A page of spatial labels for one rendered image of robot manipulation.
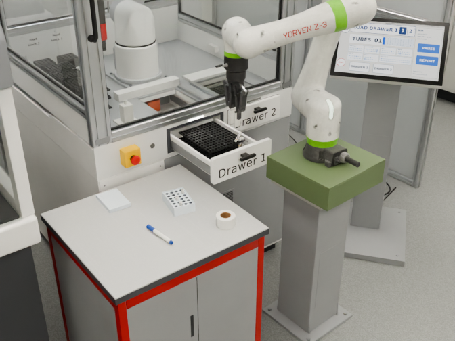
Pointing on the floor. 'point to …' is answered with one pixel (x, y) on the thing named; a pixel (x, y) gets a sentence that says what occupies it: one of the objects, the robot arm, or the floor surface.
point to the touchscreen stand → (378, 116)
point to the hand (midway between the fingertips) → (235, 117)
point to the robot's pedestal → (310, 268)
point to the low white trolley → (158, 266)
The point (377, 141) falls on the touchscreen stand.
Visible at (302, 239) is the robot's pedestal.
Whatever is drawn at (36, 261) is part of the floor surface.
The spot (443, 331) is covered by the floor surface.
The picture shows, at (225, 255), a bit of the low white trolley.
